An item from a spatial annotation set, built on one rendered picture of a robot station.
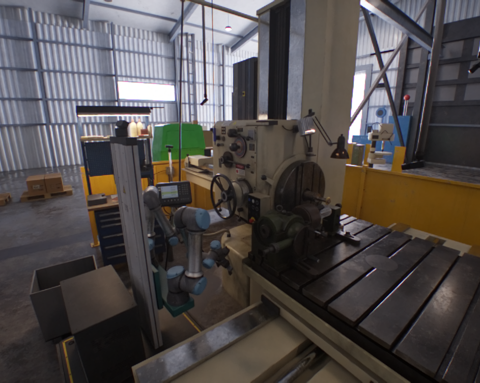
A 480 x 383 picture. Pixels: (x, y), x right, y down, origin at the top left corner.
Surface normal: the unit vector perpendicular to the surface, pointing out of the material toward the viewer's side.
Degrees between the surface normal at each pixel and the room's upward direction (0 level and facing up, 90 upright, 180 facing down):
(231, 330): 0
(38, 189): 90
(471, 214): 90
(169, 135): 84
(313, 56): 90
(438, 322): 0
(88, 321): 0
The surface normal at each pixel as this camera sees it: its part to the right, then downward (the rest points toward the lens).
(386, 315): 0.00, -0.96
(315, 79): -0.81, 0.16
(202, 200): 0.59, 0.22
